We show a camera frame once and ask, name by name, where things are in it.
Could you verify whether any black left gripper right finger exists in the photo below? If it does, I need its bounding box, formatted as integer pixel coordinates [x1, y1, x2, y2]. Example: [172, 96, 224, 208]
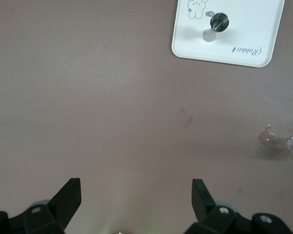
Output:
[183, 179, 293, 234]

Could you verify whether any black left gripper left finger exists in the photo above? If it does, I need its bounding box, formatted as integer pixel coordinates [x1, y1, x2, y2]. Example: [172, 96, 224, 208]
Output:
[0, 178, 82, 234]

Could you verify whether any steel double jigger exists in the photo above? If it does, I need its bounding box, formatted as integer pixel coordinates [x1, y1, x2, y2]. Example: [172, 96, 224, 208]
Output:
[202, 12, 230, 43]

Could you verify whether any brown table cover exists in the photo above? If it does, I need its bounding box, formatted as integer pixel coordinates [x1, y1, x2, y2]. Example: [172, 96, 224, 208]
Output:
[0, 0, 293, 234]

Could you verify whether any cream rabbit print tray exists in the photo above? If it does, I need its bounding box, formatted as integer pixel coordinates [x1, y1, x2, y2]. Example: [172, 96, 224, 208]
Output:
[171, 0, 285, 68]

